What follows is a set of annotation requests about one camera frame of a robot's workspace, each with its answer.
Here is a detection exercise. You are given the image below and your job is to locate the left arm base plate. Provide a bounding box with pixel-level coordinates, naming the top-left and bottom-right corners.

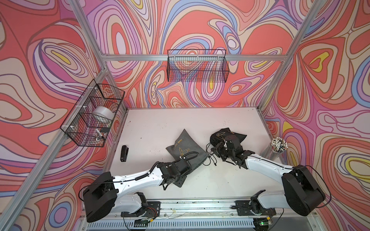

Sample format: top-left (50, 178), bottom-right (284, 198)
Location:
top-left (121, 201), bottom-right (161, 219)

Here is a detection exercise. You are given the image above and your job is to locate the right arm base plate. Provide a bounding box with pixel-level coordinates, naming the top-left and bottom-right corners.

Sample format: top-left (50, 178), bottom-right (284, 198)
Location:
top-left (230, 200), bottom-right (277, 216)

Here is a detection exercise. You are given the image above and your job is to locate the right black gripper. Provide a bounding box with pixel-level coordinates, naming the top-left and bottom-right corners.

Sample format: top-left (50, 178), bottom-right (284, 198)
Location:
top-left (210, 141), bottom-right (235, 161)

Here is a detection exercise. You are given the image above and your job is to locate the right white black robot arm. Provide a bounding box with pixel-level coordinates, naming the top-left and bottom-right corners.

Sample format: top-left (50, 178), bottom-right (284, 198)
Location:
top-left (210, 131), bottom-right (326, 216)

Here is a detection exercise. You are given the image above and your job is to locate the back black wire basket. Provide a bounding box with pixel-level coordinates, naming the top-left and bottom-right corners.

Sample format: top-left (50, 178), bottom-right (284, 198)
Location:
top-left (167, 48), bottom-right (230, 83)

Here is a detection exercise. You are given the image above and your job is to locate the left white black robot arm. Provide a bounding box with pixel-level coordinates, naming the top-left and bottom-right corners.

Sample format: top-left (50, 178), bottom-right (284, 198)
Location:
top-left (79, 158), bottom-right (192, 223)

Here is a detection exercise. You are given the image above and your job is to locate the grey hair dryer pouch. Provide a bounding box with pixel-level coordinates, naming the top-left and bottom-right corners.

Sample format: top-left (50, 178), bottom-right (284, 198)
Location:
top-left (166, 129), bottom-right (208, 174)

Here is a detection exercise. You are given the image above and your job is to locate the left black wire basket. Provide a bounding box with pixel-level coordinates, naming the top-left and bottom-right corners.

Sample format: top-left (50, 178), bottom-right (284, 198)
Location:
top-left (60, 80), bottom-right (125, 147)

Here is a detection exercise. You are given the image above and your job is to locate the aluminium frame rail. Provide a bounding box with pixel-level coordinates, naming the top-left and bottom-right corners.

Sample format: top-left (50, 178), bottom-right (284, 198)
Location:
top-left (101, 54), bottom-right (288, 62)

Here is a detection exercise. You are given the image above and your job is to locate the metal cup of pencils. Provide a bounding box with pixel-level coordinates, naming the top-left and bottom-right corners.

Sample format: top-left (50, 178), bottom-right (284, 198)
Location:
top-left (261, 137), bottom-right (288, 160)

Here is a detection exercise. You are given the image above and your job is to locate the black wire basket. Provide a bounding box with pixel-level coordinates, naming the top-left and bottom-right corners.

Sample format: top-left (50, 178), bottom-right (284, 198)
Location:
top-left (60, 80), bottom-right (125, 147)
top-left (167, 48), bottom-right (230, 83)

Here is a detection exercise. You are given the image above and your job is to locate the black hair dryer pouch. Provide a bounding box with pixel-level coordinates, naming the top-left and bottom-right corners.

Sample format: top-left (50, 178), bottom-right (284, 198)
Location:
top-left (210, 128), bottom-right (247, 147)

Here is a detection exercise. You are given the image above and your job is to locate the silver tape roll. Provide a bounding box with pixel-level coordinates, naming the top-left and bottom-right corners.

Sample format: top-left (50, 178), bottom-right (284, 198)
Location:
top-left (92, 106), bottom-right (115, 123)

